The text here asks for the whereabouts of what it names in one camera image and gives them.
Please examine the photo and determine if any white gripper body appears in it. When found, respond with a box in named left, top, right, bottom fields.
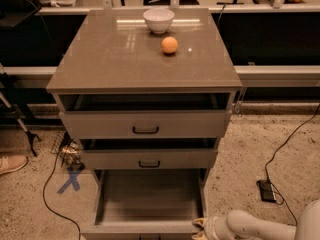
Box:
left=202, top=217, right=220, bottom=240

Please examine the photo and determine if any grey bottom drawer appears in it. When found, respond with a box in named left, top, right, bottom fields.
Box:
left=81, top=169, right=204, bottom=240

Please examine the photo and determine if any grey drawer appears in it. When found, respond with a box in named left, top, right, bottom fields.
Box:
left=80, top=149, right=217, bottom=170
left=60, top=111, right=231, bottom=139
left=81, top=169, right=204, bottom=240

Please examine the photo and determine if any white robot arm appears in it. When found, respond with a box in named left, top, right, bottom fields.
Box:
left=192, top=200, right=320, bottom=240

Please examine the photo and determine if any grey middle drawer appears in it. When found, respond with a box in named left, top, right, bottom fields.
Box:
left=80, top=149, right=217, bottom=170

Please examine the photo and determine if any grey three-drawer cabinet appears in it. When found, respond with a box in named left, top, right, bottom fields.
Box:
left=45, top=7, right=243, bottom=218

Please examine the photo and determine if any grey top drawer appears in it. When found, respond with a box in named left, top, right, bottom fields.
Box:
left=60, top=111, right=231, bottom=139

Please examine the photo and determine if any black power adapter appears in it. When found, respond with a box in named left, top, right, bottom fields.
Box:
left=257, top=180, right=276, bottom=203

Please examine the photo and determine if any blue tape cross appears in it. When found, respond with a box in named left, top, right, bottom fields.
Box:
left=57, top=164, right=84, bottom=194

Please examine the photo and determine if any orange fruit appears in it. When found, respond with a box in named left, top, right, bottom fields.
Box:
left=161, top=37, right=178, bottom=54

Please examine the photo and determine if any tan shoe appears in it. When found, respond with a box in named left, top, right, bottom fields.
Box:
left=0, top=155, right=28, bottom=175

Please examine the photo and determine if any white ceramic bowl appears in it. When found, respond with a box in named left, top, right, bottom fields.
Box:
left=143, top=8, right=175, bottom=34

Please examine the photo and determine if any black tripod leg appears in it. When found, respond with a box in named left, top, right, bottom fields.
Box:
left=0, top=64, right=41, bottom=157

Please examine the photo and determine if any black floor cable right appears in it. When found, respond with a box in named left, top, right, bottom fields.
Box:
left=264, top=102, right=320, bottom=227

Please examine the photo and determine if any black floor cable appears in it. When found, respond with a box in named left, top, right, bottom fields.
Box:
left=41, top=150, right=82, bottom=240
left=264, top=102, right=320, bottom=227

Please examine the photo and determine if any wire basket with items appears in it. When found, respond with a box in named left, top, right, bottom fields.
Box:
left=51, top=131, right=82, bottom=166

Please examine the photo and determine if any black floor cable left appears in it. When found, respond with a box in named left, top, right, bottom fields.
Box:
left=41, top=150, right=82, bottom=240

